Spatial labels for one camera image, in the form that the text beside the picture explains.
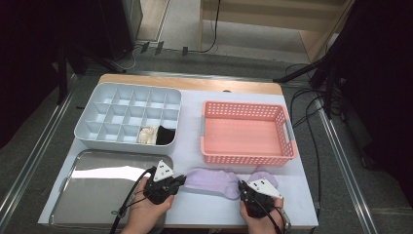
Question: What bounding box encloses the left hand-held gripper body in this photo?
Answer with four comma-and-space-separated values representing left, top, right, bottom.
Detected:
143, 159, 179, 206

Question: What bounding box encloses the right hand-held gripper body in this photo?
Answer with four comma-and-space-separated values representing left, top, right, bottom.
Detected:
241, 177, 283, 219

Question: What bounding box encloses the lilac underwear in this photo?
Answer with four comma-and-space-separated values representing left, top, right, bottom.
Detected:
183, 166, 280, 201

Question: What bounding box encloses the black underwear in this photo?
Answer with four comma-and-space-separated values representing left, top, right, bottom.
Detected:
155, 126, 177, 146

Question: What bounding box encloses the pink perforated plastic basket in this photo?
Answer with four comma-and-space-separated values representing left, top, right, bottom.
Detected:
200, 99, 299, 168

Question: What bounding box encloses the white divided storage box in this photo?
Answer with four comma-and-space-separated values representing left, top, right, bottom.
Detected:
73, 82, 183, 155

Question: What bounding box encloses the cream underwear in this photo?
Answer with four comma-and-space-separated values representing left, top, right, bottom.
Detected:
135, 126, 160, 145

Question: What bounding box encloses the person's right hand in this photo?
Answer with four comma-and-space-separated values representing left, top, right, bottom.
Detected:
241, 198, 285, 234

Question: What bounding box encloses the person's left hand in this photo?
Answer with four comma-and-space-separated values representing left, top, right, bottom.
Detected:
121, 177, 175, 234

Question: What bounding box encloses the shiny metal tray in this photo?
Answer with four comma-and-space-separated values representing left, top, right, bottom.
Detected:
48, 149, 173, 233

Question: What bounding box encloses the black metal stand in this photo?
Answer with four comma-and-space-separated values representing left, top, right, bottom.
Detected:
272, 48, 345, 120

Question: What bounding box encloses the dark curtain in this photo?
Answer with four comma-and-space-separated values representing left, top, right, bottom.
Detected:
337, 0, 413, 209
0, 0, 98, 147

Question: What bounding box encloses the dark cabinet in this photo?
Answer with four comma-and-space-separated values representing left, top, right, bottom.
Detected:
96, 0, 144, 61

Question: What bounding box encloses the light wooden shelf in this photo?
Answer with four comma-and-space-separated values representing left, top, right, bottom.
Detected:
198, 0, 355, 62

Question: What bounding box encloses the left hand-held gripper cable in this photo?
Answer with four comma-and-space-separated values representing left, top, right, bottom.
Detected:
108, 166, 158, 234

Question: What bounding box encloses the black floor cable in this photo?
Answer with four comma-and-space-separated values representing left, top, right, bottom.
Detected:
288, 87, 324, 213

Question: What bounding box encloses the black hanging cable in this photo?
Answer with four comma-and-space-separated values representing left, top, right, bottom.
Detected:
186, 0, 222, 55

